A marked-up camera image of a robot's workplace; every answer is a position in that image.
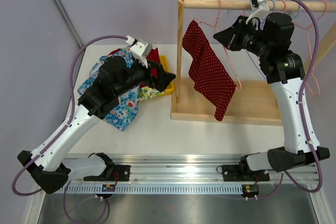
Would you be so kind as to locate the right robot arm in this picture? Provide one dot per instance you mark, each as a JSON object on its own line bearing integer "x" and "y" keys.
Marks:
{"x": 285, "y": 74}

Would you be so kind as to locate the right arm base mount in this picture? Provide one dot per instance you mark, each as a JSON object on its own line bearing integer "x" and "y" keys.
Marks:
{"x": 236, "y": 174}

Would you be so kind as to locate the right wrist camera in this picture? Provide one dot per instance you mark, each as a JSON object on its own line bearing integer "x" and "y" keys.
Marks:
{"x": 260, "y": 10}

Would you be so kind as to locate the red polka dot skirt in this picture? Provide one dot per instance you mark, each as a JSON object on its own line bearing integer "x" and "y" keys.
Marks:
{"x": 207, "y": 72}

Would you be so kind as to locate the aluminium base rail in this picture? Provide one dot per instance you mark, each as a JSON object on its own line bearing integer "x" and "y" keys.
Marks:
{"x": 179, "y": 174}

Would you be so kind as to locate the lemon print skirt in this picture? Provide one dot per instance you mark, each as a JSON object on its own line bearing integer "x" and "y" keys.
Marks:
{"x": 148, "y": 93}

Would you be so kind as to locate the wooden clothes rack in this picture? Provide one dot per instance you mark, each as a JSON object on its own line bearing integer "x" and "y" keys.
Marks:
{"x": 254, "y": 104}

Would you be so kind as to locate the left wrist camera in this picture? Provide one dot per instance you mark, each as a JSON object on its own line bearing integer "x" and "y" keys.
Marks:
{"x": 139, "y": 49}

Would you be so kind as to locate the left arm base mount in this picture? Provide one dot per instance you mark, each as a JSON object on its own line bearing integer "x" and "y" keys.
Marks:
{"x": 112, "y": 173}

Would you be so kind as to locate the yellow plastic tray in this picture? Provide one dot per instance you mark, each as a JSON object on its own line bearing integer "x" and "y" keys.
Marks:
{"x": 170, "y": 88}

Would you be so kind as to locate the plain red skirt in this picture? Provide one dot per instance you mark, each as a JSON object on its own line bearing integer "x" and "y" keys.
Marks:
{"x": 155, "y": 56}

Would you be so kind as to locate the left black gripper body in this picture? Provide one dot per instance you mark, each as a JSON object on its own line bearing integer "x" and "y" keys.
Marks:
{"x": 150, "y": 80}

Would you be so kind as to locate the blue floral skirt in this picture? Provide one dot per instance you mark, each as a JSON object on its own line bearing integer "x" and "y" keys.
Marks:
{"x": 125, "y": 112}

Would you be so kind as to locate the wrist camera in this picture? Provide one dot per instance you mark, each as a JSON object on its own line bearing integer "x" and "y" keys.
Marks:
{"x": 139, "y": 49}
{"x": 260, "y": 10}

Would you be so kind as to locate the pink hanger of dotted skirt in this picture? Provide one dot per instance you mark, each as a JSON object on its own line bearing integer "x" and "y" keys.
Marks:
{"x": 216, "y": 26}

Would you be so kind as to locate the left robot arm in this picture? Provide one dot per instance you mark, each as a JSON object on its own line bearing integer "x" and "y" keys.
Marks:
{"x": 46, "y": 164}

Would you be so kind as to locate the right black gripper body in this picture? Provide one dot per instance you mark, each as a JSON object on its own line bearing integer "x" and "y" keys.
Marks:
{"x": 248, "y": 38}

